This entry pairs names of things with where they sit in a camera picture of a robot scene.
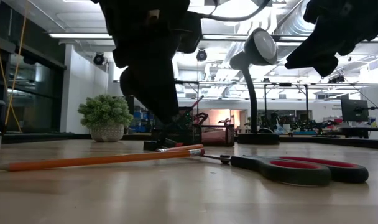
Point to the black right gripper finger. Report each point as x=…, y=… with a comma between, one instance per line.
x=313, y=56

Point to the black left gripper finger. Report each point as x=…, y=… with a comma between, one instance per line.
x=154, y=90

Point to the pink sticky notes pad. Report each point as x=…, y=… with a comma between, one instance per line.
x=214, y=137

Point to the black mesh desk organizer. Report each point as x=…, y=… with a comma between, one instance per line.
x=182, y=135

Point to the long ceiling light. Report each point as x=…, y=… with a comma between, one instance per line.
x=288, y=38
x=80, y=35

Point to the black background rack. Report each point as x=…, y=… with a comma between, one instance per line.
x=285, y=84

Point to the round black ceiling fixture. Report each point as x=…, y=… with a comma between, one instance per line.
x=99, y=58
x=201, y=55

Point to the green artificial potted plant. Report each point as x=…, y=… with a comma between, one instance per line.
x=105, y=112

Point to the black computer monitor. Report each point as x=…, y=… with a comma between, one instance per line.
x=353, y=110

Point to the black background desk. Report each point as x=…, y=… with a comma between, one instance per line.
x=360, y=130

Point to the black desk lamp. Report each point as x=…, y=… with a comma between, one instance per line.
x=257, y=138

